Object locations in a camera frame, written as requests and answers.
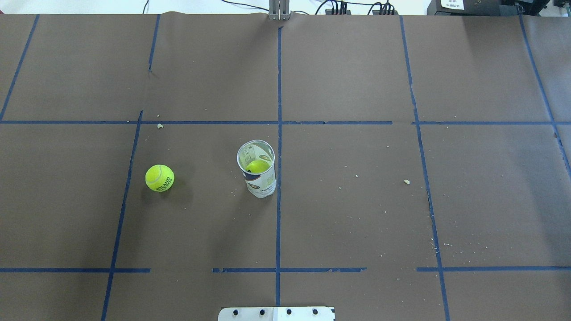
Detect yellow-green tennis ball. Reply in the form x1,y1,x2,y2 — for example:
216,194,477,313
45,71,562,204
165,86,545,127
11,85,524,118
145,164,175,192

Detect tennis ball inside can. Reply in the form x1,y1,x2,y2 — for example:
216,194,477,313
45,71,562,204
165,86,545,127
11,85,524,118
245,159,271,174

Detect clear plastic ball can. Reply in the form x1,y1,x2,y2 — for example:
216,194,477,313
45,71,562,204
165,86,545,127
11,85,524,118
236,140,277,198

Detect white metal plate with holes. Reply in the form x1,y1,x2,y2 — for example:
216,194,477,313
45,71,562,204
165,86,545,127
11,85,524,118
218,306,336,321

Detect black power strip left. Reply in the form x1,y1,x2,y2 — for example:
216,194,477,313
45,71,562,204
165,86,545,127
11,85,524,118
315,0,348,16

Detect black power strip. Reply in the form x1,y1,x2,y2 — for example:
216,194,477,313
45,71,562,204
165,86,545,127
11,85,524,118
367,0,398,16
315,0,348,16

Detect black power strip right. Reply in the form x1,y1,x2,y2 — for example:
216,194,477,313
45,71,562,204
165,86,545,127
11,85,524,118
367,0,398,16

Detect black equipment box with label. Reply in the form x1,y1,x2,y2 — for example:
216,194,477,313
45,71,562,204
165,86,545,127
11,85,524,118
426,0,549,16

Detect grey metal post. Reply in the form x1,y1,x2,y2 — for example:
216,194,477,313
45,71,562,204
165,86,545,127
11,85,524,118
269,0,291,21

